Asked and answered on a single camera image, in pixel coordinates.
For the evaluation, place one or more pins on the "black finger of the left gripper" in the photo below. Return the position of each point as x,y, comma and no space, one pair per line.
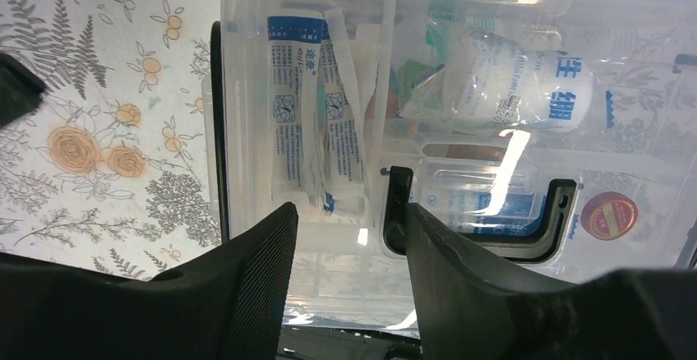
22,92

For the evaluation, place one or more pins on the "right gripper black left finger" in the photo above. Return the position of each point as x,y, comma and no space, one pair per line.
225,304

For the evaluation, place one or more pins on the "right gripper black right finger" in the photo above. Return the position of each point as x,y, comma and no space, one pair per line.
473,304

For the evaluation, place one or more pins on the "white blue swab packets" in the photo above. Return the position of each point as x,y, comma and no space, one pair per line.
315,115

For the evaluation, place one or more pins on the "clear plastic kit box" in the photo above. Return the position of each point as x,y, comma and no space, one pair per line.
463,145

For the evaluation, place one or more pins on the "small white vial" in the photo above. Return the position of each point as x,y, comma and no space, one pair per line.
490,82

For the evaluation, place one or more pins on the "floral table mat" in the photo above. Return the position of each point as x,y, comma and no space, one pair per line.
111,174

